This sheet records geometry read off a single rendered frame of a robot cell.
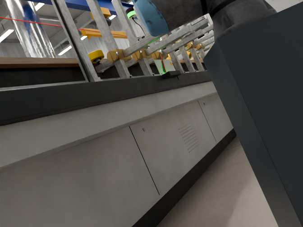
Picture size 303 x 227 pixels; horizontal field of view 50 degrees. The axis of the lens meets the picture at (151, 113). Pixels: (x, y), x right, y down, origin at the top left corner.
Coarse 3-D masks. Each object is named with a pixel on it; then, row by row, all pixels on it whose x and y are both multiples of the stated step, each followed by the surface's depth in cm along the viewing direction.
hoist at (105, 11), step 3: (102, 9) 672; (105, 9) 681; (108, 9) 692; (102, 12) 668; (105, 12) 677; (108, 12) 688; (105, 15) 682; (108, 15) 689; (93, 18) 675; (105, 18) 676; (108, 18) 687; (108, 21) 683; (108, 24) 687
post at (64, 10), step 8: (56, 0) 124; (56, 8) 124; (64, 8) 124; (64, 16) 123; (64, 24) 123; (72, 24) 124; (72, 32) 123; (72, 40) 123; (80, 40) 125; (72, 48) 124; (80, 48) 122; (80, 56) 123; (88, 56) 125; (80, 64) 123; (88, 64) 123; (88, 72) 122; (88, 80) 122; (96, 80) 122
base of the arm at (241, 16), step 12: (228, 0) 88; (240, 0) 88; (252, 0) 88; (264, 0) 90; (216, 12) 92; (228, 12) 89; (240, 12) 87; (252, 12) 86; (264, 12) 86; (276, 12) 90; (216, 24) 93; (228, 24) 90; (240, 24) 86; (216, 36) 93
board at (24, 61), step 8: (0, 64) 112; (8, 64) 115; (16, 64) 118; (24, 64) 121; (32, 64) 125; (40, 64) 129; (48, 64) 133; (56, 64) 138; (64, 64) 143; (72, 64) 147; (96, 64) 166; (136, 64) 207; (152, 64) 230
